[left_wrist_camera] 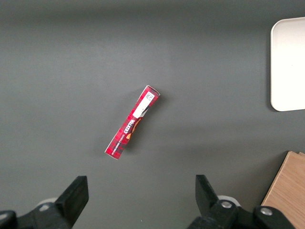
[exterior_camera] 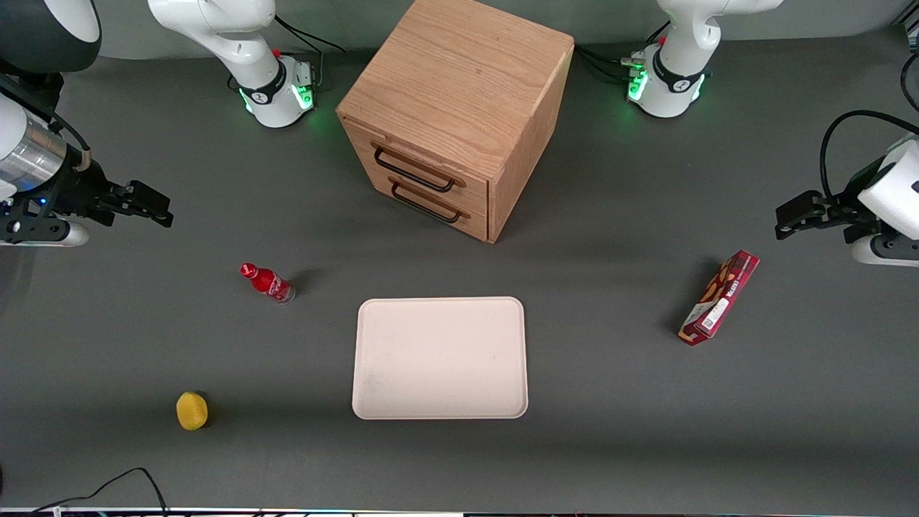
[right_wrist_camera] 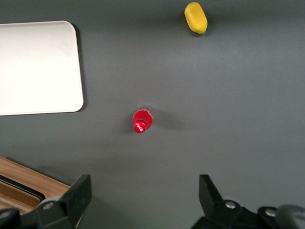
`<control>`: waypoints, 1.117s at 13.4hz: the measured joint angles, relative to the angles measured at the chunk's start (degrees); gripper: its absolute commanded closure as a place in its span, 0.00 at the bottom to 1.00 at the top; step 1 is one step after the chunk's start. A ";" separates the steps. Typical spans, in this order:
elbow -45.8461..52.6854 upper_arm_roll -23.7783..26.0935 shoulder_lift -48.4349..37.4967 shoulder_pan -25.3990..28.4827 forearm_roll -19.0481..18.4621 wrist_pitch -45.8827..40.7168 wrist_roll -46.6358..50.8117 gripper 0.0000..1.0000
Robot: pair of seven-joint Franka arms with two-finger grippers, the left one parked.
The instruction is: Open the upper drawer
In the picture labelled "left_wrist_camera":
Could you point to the red tartan cookie box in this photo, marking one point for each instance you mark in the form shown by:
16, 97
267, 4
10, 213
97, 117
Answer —
131, 124

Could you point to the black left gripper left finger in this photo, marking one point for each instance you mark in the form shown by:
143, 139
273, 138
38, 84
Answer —
69, 202

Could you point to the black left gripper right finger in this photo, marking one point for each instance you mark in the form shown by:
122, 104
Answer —
209, 210

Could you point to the white rectangular plastic tray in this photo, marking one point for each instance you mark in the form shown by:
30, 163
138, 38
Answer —
289, 64

